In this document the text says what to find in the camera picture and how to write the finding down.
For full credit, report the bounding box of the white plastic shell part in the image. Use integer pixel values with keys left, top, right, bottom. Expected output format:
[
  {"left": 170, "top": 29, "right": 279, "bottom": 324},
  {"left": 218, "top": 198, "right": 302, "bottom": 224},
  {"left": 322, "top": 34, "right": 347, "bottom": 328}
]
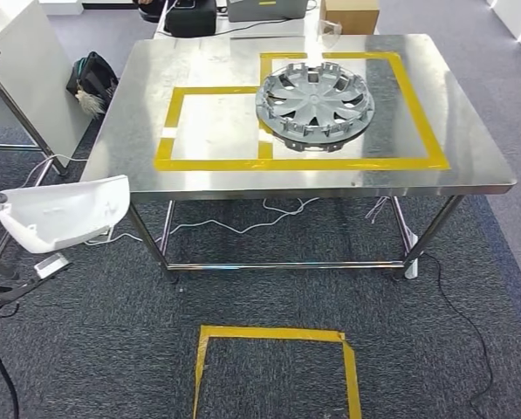
[{"left": 0, "top": 174, "right": 131, "bottom": 256}]

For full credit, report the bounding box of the stainless steel workbench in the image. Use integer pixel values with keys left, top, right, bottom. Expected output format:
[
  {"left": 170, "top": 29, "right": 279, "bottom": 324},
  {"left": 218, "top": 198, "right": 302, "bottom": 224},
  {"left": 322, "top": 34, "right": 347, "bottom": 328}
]
[{"left": 80, "top": 32, "right": 519, "bottom": 285}]

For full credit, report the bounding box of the white desk with metal legs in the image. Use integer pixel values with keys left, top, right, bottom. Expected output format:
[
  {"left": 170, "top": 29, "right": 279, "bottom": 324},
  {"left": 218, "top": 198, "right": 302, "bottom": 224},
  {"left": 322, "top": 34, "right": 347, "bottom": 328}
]
[{"left": 0, "top": 0, "right": 96, "bottom": 264}]

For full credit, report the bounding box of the beige fur pompom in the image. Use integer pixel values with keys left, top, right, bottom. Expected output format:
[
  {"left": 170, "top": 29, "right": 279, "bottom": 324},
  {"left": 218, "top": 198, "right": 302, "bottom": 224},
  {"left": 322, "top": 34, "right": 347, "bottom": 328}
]
[{"left": 75, "top": 85, "right": 107, "bottom": 120}]

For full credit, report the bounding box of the black bag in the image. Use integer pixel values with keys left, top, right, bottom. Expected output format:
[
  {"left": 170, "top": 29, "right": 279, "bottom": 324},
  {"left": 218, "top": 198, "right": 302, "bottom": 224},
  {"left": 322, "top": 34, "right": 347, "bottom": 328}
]
[{"left": 65, "top": 51, "right": 120, "bottom": 120}]

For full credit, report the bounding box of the black equipment case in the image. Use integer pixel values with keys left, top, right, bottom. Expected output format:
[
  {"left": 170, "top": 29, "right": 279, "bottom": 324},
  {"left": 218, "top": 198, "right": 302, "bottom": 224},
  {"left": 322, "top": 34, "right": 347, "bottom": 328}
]
[{"left": 164, "top": 0, "right": 218, "bottom": 39}]

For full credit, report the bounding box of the yellow floor tape square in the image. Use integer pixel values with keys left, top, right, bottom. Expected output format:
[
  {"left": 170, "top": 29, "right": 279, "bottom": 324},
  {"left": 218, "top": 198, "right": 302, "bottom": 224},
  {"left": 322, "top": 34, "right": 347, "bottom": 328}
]
[{"left": 192, "top": 324, "right": 363, "bottom": 419}]

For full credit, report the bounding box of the yellow tape table marking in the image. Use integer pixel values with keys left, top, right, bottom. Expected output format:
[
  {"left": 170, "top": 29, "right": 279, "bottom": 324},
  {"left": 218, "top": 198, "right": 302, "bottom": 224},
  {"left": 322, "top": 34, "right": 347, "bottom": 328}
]
[{"left": 152, "top": 51, "right": 451, "bottom": 174}]

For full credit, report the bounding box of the white table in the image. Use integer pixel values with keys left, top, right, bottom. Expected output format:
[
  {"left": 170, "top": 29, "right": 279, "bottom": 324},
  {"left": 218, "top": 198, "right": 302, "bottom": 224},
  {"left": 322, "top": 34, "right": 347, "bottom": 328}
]
[{"left": 152, "top": 0, "right": 380, "bottom": 40}]

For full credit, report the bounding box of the grey laptop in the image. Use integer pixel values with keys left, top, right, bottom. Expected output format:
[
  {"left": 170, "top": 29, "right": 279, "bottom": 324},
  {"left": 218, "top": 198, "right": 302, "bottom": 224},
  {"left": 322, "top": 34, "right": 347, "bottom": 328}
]
[{"left": 226, "top": 0, "right": 309, "bottom": 24}]

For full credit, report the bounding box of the grey plastic hubcap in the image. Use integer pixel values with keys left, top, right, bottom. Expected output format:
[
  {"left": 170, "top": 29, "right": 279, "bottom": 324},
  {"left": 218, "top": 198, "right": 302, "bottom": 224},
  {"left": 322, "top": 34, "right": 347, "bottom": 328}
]
[{"left": 254, "top": 59, "right": 376, "bottom": 154}]

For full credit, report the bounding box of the clear plastic piece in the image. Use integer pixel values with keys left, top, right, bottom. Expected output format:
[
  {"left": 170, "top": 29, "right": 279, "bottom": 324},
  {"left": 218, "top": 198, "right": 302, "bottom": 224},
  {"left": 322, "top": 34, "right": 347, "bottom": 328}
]
[{"left": 317, "top": 18, "right": 343, "bottom": 49}]

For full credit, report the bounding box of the brown cardboard box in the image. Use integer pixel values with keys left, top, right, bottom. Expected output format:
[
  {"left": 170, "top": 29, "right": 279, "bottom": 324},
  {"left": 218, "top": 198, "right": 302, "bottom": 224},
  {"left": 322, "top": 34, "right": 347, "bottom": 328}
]
[{"left": 319, "top": 0, "right": 380, "bottom": 37}]

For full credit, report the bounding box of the white power strip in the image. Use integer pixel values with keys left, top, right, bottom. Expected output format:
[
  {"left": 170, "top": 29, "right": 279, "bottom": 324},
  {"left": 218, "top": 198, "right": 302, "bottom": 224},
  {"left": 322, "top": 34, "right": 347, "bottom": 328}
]
[{"left": 403, "top": 230, "right": 420, "bottom": 281}]

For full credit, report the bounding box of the white furniture panel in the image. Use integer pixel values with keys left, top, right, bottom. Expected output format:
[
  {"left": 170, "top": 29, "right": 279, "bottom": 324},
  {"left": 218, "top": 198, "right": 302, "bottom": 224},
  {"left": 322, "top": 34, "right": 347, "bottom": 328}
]
[{"left": 487, "top": 0, "right": 521, "bottom": 53}]

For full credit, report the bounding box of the thin white floor cable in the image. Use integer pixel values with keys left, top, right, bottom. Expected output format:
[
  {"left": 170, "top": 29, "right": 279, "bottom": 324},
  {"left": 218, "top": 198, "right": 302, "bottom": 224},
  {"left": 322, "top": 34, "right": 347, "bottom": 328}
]
[{"left": 22, "top": 152, "right": 90, "bottom": 189}]

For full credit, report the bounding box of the white cable under workbench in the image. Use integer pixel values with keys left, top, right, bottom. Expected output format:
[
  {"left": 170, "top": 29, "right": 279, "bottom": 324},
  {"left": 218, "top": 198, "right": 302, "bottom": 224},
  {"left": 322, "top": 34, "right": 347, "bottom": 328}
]
[{"left": 84, "top": 196, "right": 322, "bottom": 248}]

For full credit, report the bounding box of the white cable bundle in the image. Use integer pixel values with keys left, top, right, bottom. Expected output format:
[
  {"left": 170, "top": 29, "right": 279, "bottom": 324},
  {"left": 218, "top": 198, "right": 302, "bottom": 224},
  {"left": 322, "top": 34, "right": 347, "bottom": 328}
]
[{"left": 364, "top": 195, "right": 390, "bottom": 225}]

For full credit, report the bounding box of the black floor cable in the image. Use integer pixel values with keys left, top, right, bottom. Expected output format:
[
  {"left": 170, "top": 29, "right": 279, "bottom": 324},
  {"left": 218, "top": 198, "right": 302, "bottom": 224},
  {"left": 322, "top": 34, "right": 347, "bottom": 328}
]
[{"left": 420, "top": 253, "right": 495, "bottom": 409}]

